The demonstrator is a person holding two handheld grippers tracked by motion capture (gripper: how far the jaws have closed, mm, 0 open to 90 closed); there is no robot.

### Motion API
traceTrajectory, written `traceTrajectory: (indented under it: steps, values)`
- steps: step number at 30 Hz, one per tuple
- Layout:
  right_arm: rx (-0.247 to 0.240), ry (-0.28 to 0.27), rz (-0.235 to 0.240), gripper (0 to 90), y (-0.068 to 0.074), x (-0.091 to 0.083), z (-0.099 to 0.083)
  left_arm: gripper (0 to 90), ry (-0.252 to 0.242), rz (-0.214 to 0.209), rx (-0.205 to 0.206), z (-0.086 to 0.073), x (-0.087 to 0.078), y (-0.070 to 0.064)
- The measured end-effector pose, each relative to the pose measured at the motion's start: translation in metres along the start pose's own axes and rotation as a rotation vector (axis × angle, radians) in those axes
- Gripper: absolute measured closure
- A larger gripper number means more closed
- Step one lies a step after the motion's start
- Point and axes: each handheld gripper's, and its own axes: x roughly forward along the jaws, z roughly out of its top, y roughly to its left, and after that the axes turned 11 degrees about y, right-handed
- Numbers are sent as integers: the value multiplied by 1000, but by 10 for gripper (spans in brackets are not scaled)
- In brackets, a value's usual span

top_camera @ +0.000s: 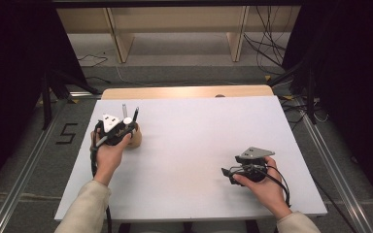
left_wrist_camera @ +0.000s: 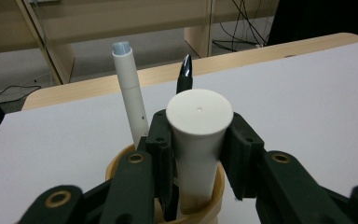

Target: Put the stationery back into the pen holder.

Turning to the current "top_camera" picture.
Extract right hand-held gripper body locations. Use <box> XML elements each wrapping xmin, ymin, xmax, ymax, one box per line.
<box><xmin>235</xmin><ymin>147</ymin><xmax>276</xmax><ymax>183</ymax></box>

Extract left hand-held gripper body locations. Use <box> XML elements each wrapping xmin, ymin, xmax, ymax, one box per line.
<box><xmin>93</xmin><ymin>113</ymin><xmax>134</xmax><ymax>148</ymax></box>

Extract brown pen holder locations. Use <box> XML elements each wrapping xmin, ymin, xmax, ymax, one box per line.
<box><xmin>122</xmin><ymin>124</ymin><xmax>143</xmax><ymax>150</ymax></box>

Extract person's right hand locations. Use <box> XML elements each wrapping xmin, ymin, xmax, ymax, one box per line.
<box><xmin>232</xmin><ymin>156</ymin><xmax>293</xmax><ymax>220</ymax></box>

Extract person's left hand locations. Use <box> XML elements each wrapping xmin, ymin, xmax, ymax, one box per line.
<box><xmin>90</xmin><ymin>129</ymin><xmax>133</xmax><ymax>187</ymax></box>

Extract black tape floor mark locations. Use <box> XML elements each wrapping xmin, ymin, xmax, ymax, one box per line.
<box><xmin>55</xmin><ymin>122</ymin><xmax>79</xmax><ymax>146</ymax></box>

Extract white table cover board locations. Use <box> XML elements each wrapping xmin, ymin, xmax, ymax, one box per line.
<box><xmin>53</xmin><ymin>95</ymin><xmax>328</xmax><ymax>222</ymax></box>

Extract light wooden table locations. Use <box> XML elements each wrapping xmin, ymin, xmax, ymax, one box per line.
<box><xmin>101</xmin><ymin>84</ymin><xmax>275</xmax><ymax>100</ymax></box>

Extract black tripod stand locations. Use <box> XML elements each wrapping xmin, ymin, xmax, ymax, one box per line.
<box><xmin>266</xmin><ymin>59</ymin><xmax>319</xmax><ymax>125</ymax></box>
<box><xmin>40</xmin><ymin>69</ymin><xmax>101</xmax><ymax>130</ymax></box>

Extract dark curtain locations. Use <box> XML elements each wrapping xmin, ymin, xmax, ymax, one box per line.
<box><xmin>0</xmin><ymin>0</ymin><xmax>88</xmax><ymax>198</ymax></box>
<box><xmin>281</xmin><ymin>0</ymin><xmax>373</xmax><ymax>205</ymax></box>

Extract black overhead bar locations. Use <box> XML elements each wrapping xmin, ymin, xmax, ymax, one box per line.
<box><xmin>51</xmin><ymin>0</ymin><xmax>305</xmax><ymax>8</ymax></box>

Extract short aluminium rail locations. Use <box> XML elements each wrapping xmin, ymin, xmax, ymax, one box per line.
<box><xmin>67</xmin><ymin>91</ymin><xmax>103</xmax><ymax>99</ymax></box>

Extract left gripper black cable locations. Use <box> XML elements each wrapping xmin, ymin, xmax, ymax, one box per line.
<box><xmin>90</xmin><ymin>120</ymin><xmax>113</xmax><ymax>233</ymax></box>

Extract tangled floor cables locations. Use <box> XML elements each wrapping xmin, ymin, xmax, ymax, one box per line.
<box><xmin>281</xmin><ymin>93</ymin><xmax>329</xmax><ymax>124</ymax></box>

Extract thin black floor cable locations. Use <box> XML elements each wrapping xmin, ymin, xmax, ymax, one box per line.
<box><xmin>77</xmin><ymin>52</ymin><xmax>110</xmax><ymax>68</ymax></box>

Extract light wooden furniture frame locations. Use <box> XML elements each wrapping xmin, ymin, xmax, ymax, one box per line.
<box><xmin>56</xmin><ymin>6</ymin><xmax>302</xmax><ymax>64</ymax></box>

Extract long aluminium floor rail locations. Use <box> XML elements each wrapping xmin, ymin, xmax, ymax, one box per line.
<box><xmin>0</xmin><ymin>106</ymin><xmax>66</xmax><ymax>233</ymax></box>
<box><xmin>299</xmin><ymin>96</ymin><xmax>373</xmax><ymax>233</ymax></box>

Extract black floor cable bundle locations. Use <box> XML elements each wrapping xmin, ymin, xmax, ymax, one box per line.
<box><xmin>243</xmin><ymin>6</ymin><xmax>292</xmax><ymax>76</ymax></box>

